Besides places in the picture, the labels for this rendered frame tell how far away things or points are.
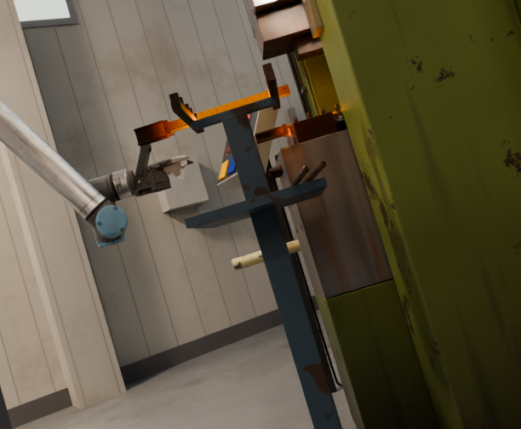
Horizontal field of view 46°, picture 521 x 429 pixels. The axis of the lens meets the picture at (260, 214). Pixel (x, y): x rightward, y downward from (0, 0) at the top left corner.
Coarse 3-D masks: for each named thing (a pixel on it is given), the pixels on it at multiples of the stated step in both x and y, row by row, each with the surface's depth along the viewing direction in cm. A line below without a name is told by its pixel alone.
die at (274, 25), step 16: (256, 16) 191; (272, 16) 191; (288, 16) 191; (304, 16) 191; (256, 32) 202; (272, 32) 190; (288, 32) 190; (304, 32) 193; (272, 48) 199; (288, 48) 204
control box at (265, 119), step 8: (256, 112) 241; (264, 112) 240; (272, 112) 241; (256, 120) 238; (264, 120) 239; (272, 120) 241; (256, 128) 237; (264, 128) 239; (272, 128) 240; (256, 144) 236; (264, 144) 237; (224, 152) 266; (264, 152) 237; (224, 160) 263; (264, 160) 236; (264, 168) 236; (232, 176) 247; (224, 184) 259; (232, 184) 257; (240, 184) 255
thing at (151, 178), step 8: (128, 176) 192; (136, 176) 194; (144, 176) 194; (152, 176) 192; (160, 176) 193; (168, 176) 197; (136, 184) 194; (144, 184) 194; (152, 184) 192; (160, 184) 192; (168, 184) 193; (136, 192) 194; (144, 192) 195; (152, 192) 195
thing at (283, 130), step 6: (282, 126) 195; (288, 126) 195; (264, 132) 195; (270, 132) 196; (276, 132) 196; (282, 132) 196; (288, 132) 194; (258, 138) 196; (264, 138) 196; (270, 138) 195; (276, 138) 197
